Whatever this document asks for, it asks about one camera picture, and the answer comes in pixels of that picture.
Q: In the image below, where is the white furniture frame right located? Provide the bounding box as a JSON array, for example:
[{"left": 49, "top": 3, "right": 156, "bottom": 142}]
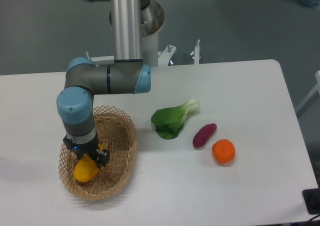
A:
[{"left": 295, "top": 70, "right": 320, "bottom": 118}]

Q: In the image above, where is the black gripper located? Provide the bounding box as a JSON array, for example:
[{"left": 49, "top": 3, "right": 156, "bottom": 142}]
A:
[{"left": 63, "top": 135, "right": 110, "bottom": 169}]

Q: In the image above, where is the orange toy tangerine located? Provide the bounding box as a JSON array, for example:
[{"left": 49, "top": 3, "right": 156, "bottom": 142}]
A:
[{"left": 211, "top": 139, "right": 236, "bottom": 164}]

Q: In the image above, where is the green toy bok choy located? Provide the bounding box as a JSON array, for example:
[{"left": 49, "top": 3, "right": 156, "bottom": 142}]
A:
[{"left": 150, "top": 98, "right": 200, "bottom": 140}]

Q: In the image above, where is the purple toy sweet potato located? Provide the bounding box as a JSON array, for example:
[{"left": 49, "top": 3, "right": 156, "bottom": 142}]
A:
[{"left": 192, "top": 123, "right": 217, "bottom": 149}]

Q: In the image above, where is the yellow toy mango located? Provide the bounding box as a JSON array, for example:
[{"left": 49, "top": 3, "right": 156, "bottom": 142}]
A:
[{"left": 73, "top": 154, "right": 102, "bottom": 183}]

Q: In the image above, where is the black device at table edge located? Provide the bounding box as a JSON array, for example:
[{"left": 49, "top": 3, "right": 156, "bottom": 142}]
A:
[{"left": 302, "top": 188, "right": 320, "bottom": 215}]

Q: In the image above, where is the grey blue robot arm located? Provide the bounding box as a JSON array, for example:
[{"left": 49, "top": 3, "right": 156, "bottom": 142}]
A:
[{"left": 56, "top": 0, "right": 151, "bottom": 168}]

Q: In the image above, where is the woven wicker basket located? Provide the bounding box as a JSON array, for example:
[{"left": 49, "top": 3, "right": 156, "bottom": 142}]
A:
[{"left": 58, "top": 105, "right": 137, "bottom": 201}]

